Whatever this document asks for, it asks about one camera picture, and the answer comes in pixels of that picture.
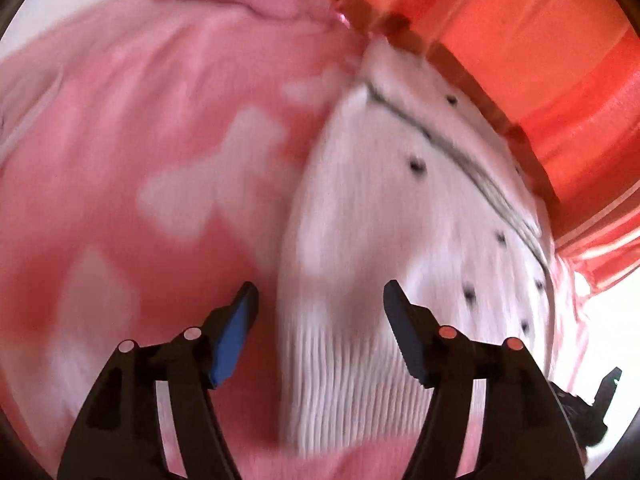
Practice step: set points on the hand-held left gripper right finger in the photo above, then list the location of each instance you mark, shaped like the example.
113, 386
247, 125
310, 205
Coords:
406, 336

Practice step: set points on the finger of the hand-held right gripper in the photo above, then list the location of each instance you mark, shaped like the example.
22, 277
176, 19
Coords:
580, 415

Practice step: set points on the white knitted black-dotted sweater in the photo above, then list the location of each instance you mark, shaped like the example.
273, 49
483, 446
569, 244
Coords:
350, 220

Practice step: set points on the orange striped cloth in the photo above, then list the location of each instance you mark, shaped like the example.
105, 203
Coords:
540, 60

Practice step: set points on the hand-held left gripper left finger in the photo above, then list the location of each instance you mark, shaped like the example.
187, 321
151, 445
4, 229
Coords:
232, 342

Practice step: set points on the pink blanket with white pattern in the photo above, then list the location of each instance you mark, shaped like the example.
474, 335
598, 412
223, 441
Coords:
125, 160

